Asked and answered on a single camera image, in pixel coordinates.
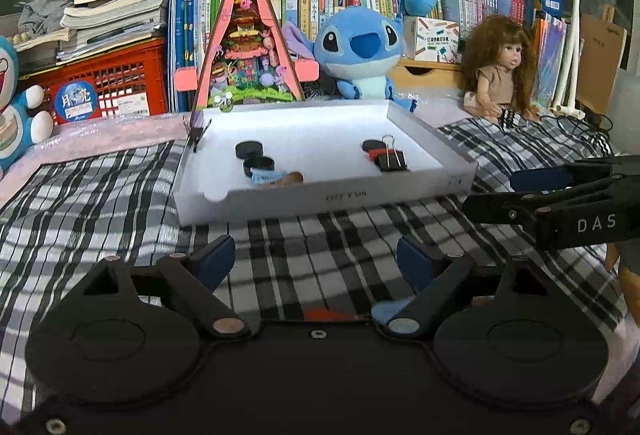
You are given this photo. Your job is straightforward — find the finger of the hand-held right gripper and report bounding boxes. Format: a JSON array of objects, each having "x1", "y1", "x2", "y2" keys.
[
  {"x1": 510, "y1": 155, "x2": 640, "y2": 194},
  {"x1": 462, "y1": 175, "x2": 640, "y2": 229}
]

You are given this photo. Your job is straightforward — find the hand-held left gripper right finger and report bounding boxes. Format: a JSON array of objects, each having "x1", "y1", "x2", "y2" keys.
[{"x1": 372, "y1": 235, "x2": 566, "y2": 341}]

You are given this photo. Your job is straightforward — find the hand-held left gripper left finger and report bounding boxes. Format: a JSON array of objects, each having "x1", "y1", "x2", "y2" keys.
[{"x1": 77, "y1": 235, "x2": 251, "y2": 341}]

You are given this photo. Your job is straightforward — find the blue plastic clip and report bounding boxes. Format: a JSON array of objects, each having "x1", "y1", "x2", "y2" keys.
[
  {"x1": 250, "y1": 169, "x2": 287, "y2": 186},
  {"x1": 371, "y1": 300, "x2": 401, "y2": 328}
]

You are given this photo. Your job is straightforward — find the large black binder clip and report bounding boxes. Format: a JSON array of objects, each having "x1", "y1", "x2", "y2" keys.
[{"x1": 376, "y1": 134, "x2": 412, "y2": 174}]

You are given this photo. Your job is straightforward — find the white cardboard box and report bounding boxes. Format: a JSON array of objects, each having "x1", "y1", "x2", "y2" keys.
[{"x1": 172, "y1": 100, "x2": 478, "y2": 227}]

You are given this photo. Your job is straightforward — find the brown-haired doll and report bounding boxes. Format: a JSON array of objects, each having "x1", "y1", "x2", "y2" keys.
[{"x1": 460, "y1": 14, "x2": 541, "y2": 124}]

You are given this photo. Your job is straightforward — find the small black binder clip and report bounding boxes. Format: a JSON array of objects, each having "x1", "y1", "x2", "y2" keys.
[{"x1": 182, "y1": 117, "x2": 213, "y2": 153}]

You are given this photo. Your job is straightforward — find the colourful upright picture books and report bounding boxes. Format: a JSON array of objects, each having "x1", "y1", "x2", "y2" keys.
[{"x1": 530, "y1": 10, "x2": 571, "y2": 106}]

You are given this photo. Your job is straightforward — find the brown cardboard sheet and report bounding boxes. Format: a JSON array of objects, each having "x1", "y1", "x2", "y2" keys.
[{"x1": 575, "y1": 5, "x2": 628, "y2": 116}]

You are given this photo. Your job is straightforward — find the wooden drawer box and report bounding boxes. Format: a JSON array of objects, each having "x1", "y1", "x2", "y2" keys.
[{"x1": 387, "y1": 59, "x2": 468, "y2": 90}]

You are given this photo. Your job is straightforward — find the black and white plaid blanket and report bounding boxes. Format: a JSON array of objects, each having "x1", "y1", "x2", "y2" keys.
[{"x1": 0, "y1": 117, "x2": 640, "y2": 411}]

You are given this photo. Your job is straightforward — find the pink bubble wrap sheet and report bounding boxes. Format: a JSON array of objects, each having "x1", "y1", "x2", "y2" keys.
[{"x1": 0, "y1": 107, "x2": 201, "y2": 196}]

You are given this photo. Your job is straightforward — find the white printed carton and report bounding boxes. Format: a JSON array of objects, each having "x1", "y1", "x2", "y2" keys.
[{"x1": 404, "y1": 16, "x2": 462, "y2": 63}]

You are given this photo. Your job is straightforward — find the row of pale blue books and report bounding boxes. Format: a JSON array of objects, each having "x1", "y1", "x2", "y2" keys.
[{"x1": 439, "y1": 0, "x2": 538, "y2": 38}]

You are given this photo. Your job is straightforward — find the red plastic crate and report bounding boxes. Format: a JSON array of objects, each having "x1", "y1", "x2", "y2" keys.
[{"x1": 25, "y1": 37, "x2": 168, "y2": 123}]

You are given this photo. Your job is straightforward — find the blue alien plush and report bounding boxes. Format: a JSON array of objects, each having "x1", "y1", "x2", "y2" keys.
[{"x1": 282, "y1": 5, "x2": 418, "y2": 110}]

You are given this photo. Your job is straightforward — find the pink triangular miniature house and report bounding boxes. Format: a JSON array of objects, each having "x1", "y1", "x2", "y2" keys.
[{"x1": 175, "y1": 0, "x2": 321, "y2": 110}]

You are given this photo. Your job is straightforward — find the blue-spined upright books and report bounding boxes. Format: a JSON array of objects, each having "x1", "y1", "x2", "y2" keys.
[{"x1": 167, "y1": 0, "x2": 211, "y2": 113}]

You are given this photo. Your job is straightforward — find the blue robot cat plush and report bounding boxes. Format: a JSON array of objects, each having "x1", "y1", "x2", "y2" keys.
[{"x1": 0, "y1": 35, "x2": 56, "y2": 176}]

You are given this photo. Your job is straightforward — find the stack of paperback books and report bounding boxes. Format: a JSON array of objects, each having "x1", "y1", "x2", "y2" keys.
[{"x1": 57, "y1": 0, "x2": 178, "y2": 66}]

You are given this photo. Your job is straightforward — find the grey cloth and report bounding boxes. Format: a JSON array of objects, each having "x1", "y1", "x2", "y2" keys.
[{"x1": 19, "y1": 0, "x2": 68, "y2": 36}]

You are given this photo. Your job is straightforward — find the black cable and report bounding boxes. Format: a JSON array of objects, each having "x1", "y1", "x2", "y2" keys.
[{"x1": 540, "y1": 112, "x2": 616, "y2": 150}]

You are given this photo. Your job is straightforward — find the white pipe frame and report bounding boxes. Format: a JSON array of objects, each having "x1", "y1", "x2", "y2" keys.
[{"x1": 547, "y1": 0, "x2": 586, "y2": 118}]

